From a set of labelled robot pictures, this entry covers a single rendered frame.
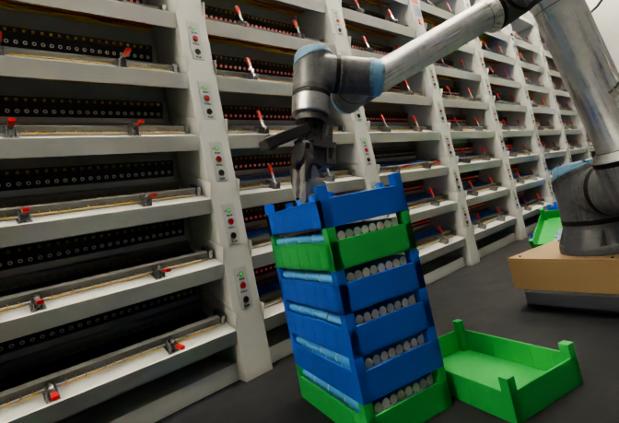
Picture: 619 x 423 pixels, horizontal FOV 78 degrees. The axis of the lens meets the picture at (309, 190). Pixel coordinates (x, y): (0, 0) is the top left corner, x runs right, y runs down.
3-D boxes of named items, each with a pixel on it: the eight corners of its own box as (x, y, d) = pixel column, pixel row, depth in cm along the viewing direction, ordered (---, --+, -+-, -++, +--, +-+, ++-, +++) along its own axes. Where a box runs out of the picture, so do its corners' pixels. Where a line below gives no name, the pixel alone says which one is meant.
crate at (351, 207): (409, 209, 79) (401, 171, 79) (325, 229, 69) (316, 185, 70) (336, 221, 105) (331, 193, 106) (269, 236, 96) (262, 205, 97)
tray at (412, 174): (448, 174, 206) (449, 157, 204) (378, 186, 166) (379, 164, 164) (415, 170, 220) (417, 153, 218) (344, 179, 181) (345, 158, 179)
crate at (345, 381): (444, 365, 76) (435, 325, 77) (363, 406, 67) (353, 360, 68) (361, 336, 103) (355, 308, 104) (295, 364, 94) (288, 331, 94)
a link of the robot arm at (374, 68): (376, 70, 100) (330, 66, 99) (390, 52, 89) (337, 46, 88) (375, 105, 100) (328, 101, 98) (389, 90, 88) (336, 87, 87)
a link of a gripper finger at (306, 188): (329, 205, 83) (328, 165, 85) (305, 203, 81) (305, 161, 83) (322, 208, 86) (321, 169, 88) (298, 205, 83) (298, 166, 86)
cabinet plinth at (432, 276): (521, 237, 256) (519, 229, 257) (239, 380, 112) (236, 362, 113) (497, 240, 268) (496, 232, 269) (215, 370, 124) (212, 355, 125)
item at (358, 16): (415, 38, 211) (418, 11, 208) (340, 17, 171) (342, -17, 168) (386, 41, 226) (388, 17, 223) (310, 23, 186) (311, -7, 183)
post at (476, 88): (527, 237, 253) (465, -13, 266) (522, 240, 247) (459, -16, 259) (497, 240, 268) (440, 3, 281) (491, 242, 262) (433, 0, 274)
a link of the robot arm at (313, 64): (337, 41, 88) (294, 38, 87) (336, 92, 86) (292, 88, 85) (331, 63, 98) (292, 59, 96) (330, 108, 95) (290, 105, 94)
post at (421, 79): (480, 261, 207) (408, -42, 219) (472, 265, 201) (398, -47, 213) (447, 263, 222) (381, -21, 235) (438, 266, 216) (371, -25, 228)
